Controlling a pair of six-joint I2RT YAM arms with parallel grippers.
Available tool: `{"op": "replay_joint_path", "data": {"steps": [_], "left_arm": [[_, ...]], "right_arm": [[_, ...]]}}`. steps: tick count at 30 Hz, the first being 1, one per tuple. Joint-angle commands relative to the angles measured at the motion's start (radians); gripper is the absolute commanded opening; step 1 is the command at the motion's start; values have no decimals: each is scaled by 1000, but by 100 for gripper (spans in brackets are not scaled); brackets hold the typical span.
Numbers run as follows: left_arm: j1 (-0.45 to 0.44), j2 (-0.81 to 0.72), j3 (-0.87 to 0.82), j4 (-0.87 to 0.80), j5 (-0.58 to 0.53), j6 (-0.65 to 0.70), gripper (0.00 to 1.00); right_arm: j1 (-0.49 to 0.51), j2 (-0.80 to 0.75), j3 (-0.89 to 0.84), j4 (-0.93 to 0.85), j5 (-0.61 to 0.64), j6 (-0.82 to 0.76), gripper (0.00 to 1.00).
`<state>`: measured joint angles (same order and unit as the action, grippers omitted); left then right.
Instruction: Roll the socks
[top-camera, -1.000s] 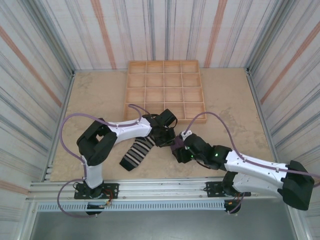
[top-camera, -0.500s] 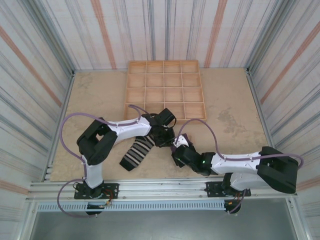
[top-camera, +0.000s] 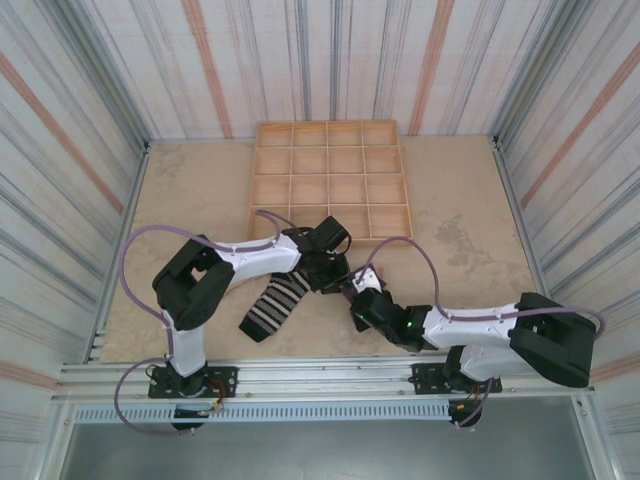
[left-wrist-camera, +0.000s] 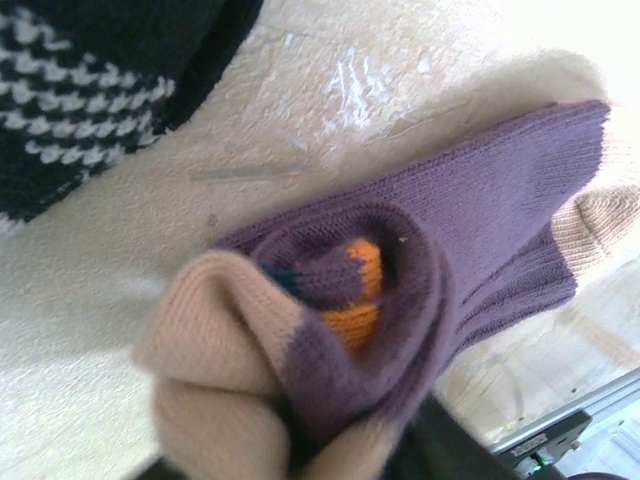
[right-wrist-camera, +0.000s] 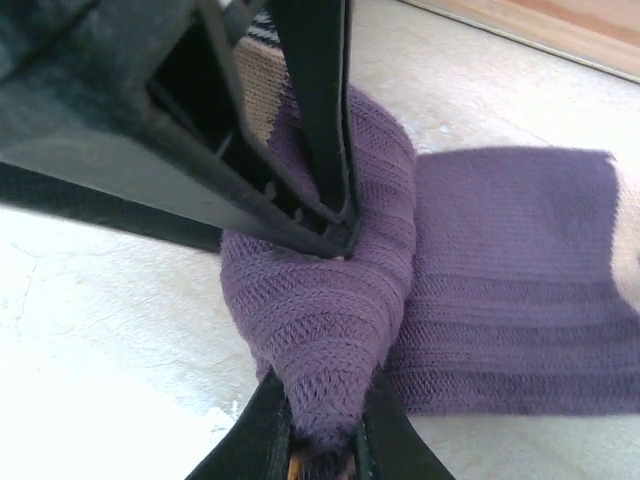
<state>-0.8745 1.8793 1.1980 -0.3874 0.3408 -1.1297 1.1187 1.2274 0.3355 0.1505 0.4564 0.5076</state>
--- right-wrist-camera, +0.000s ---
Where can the black white striped sock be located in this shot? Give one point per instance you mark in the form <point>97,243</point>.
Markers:
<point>262,30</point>

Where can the purple sock with beige toe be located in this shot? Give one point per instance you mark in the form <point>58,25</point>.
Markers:
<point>500,250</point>

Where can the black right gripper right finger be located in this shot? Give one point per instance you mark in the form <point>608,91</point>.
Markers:
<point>390,455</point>

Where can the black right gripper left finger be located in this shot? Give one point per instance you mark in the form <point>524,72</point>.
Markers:
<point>250,450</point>

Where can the wooden compartment tray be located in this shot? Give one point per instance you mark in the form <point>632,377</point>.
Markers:
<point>575,25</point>

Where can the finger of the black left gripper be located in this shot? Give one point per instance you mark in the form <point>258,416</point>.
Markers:
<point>320,75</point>
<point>150,175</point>

